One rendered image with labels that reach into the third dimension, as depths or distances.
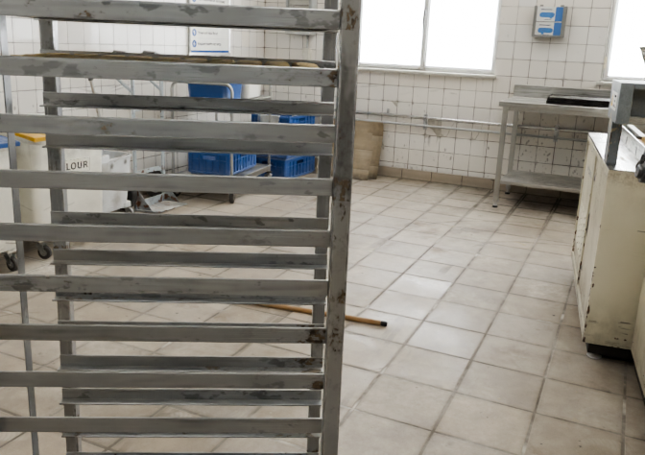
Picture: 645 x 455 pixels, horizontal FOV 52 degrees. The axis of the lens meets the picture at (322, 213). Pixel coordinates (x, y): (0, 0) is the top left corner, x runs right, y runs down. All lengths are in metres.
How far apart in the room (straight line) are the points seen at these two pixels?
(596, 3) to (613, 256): 3.59
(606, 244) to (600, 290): 0.20
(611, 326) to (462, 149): 3.66
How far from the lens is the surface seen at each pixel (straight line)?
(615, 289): 3.01
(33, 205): 4.05
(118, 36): 5.37
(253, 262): 1.58
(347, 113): 1.06
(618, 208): 2.92
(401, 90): 6.55
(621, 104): 2.86
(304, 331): 1.19
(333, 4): 1.51
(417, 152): 6.55
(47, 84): 1.59
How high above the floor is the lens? 1.29
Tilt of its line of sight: 15 degrees down
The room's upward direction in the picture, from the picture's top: 2 degrees clockwise
